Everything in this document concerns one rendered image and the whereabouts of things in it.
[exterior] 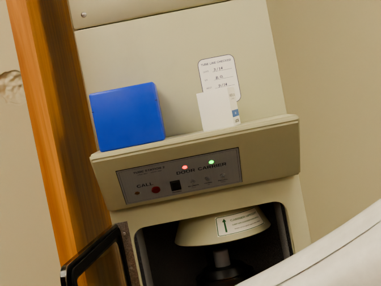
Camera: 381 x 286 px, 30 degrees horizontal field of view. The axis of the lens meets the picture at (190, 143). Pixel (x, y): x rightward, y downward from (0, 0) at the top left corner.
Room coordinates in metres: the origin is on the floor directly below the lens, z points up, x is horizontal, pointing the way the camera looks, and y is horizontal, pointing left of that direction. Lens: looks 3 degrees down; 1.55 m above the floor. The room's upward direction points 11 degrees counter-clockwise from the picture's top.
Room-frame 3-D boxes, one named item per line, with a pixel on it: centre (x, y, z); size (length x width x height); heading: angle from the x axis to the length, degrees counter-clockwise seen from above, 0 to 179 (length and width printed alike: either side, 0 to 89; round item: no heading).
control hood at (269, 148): (1.12, -0.01, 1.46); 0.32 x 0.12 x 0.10; 90
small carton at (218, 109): (1.12, -0.05, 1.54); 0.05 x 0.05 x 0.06; 74
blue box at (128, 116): (1.12, 0.09, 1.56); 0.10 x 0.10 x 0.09; 0
